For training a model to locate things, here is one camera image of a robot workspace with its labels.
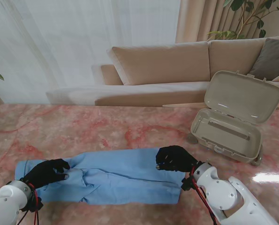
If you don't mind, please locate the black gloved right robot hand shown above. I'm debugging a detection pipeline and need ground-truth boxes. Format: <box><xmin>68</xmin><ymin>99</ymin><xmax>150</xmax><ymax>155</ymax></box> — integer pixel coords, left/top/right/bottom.
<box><xmin>155</xmin><ymin>145</ymin><xmax>198</xmax><ymax>173</ymax></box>

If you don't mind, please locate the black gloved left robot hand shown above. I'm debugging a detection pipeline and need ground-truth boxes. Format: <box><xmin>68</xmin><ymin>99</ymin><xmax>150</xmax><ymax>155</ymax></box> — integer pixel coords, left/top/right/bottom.
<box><xmin>24</xmin><ymin>158</ymin><xmax>71</xmax><ymax>189</ymax></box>

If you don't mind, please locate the light blue shirt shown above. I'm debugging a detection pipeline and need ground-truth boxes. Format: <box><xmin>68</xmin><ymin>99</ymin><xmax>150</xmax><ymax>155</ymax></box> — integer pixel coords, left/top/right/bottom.
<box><xmin>15</xmin><ymin>147</ymin><xmax>186</xmax><ymax>205</ymax></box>

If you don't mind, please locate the beige hard-shell suitcase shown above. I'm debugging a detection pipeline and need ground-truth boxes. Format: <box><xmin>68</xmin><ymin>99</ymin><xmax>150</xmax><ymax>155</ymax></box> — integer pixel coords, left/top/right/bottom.
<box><xmin>187</xmin><ymin>70</ymin><xmax>279</xmax><ymax>166</ymax></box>

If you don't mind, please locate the beige fabric sofa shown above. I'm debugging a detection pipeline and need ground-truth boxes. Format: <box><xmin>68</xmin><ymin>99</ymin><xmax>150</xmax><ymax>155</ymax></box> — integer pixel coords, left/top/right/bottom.
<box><xmin>45</xmin><ymin>35</ymin><xmax>279</xmax><ymax>107</ymax></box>

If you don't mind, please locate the white sheer curtain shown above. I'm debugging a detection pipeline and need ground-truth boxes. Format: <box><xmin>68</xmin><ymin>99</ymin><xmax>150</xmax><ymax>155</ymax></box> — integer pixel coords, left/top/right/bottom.
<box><xmin>0</xmin><ymin>0</ymin><xmax>181</xmax><ymax>104</ymax></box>

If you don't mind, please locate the grey sofa cushion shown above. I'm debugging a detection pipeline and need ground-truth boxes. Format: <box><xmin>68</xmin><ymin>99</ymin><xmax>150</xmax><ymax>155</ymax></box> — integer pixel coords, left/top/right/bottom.
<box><xmin>249</xmin><ymin>37</ymin><xmax>279</xmax><ymax>82</ymax></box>

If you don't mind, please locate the beige curtain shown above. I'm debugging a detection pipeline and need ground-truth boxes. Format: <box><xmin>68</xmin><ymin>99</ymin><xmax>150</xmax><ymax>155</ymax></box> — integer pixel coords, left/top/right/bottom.
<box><xmin>175</xmin><ymin>0</ymin><xmax>279</xmax><ymax>44</ymax></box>

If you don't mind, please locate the tall green leafy plant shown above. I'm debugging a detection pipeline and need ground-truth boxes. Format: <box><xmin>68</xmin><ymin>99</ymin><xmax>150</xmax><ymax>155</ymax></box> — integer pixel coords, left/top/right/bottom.
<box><xmin>207</xmin><ymin>0</ymin><xmax>279</xmax><ymax>40</ymax></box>

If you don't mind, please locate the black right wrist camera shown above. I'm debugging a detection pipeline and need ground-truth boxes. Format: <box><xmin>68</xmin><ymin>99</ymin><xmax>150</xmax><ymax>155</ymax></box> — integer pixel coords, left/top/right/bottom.
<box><xmin>181</xmin><ymin>177</ymin><xmax>196</xmax><ymax>191</ymax></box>

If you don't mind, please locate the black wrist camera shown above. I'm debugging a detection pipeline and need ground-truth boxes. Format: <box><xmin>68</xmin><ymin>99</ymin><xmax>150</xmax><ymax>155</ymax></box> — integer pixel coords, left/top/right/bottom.
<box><xmin>181</xmin><ymin>177</ymin><xmax>196</xmax><ymax>191</ymax></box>
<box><xmin>28</xmin><ymin>195</ymin><xmax>44</xmax><ymax>213</ymax></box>

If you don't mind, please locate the red black left arm cable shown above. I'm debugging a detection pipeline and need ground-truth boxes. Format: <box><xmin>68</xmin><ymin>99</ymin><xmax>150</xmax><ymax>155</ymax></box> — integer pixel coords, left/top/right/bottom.
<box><xmin>16</xmin><ymin>183</ymin><xmax>43</xmax><ymax>225</ymax></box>

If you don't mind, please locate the red black arm cable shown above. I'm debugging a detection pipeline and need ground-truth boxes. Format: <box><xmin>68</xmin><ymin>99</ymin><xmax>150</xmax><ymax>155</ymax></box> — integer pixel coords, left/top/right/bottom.
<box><xmin>190</xmin><ymin>165</ymin><xmax>219</xmax><ymax>225</ymax></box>
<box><xmin>16</xmin><ymin>183</ymin><xmax>43</xmax><ymax>225</ymax></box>

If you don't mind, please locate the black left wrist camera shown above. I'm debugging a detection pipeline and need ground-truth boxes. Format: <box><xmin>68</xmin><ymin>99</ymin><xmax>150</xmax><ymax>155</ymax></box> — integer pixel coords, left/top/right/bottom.
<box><xmin>28</xmin><ymin>195</ymin><xmax>44</xmax><ymax>213</ymax></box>

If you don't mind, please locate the red black right arm cable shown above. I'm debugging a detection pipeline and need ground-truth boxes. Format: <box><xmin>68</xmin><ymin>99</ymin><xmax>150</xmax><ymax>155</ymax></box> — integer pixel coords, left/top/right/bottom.
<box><xmin>190</xmin><ymin>165</ymin><xmax>219</xmax><ymax>225</ymax></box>

